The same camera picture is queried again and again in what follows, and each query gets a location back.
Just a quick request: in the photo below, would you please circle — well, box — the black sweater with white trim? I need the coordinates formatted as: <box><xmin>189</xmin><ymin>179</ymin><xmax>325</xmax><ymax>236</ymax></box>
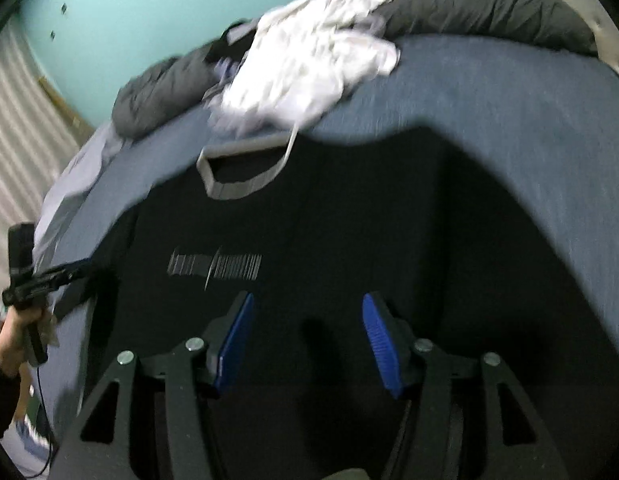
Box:
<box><xmin>84</xmin><ymin>127</ymin><xmax>619</xmax><ymax>479</ymax></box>

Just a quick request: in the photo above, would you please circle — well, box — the person's left forearm black sleeve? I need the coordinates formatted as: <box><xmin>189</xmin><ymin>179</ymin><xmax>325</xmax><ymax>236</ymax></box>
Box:
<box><xmin>0</xmin><ymin>368</ymin><xmax>21</xmax><ymax>439</ymax></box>

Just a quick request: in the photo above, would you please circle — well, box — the striped curtain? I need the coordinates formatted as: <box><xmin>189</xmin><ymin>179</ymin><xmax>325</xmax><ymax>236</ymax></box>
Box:
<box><xmin>0</xmin><ymin>14</ymin><xmax>94</xmax><ymax>292</ymax></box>

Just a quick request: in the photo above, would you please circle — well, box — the pile of white clothes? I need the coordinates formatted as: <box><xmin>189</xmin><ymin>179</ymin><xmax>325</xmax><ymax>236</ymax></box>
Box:
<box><xmin>208</xmin><ymin>0</ymin><xmax>401</xmax><ymax>138</ymax></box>

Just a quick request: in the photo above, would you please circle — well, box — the black cable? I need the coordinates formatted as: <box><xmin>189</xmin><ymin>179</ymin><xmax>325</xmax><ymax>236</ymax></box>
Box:
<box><xmin>18</xmin><ymin>364</ymin><xmax>58</xmax><ymax>479</ymax></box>

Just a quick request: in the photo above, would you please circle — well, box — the blue-grey bed sheet mattress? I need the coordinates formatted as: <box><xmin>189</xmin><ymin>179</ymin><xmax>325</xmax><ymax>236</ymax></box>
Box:
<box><xmin>35</xmin><ymin>36</ymin><xmax>619</xmax><ymax>440</ymax></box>

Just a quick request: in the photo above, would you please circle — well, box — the light grey silky blanket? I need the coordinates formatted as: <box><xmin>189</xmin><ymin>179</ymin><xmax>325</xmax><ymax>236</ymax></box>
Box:
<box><xmin>32</xmin><ymin>122</ymin><xmax>128</xmax><ymax>271</ymax></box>

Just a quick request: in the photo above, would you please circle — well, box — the person's left hand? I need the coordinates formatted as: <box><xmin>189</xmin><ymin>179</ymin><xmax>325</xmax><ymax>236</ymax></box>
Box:
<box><xmin>0</xmin><ymin>302</ymin><xmax>55</xmax><ymax>378</ymax></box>

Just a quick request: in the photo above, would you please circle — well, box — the dark grey rolled duvet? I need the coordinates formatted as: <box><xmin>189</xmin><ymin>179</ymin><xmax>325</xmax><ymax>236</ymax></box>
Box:
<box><xmin>112</xmin><ymin>0</ymin><xmax>598</xmax><ymax>141</ymax></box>

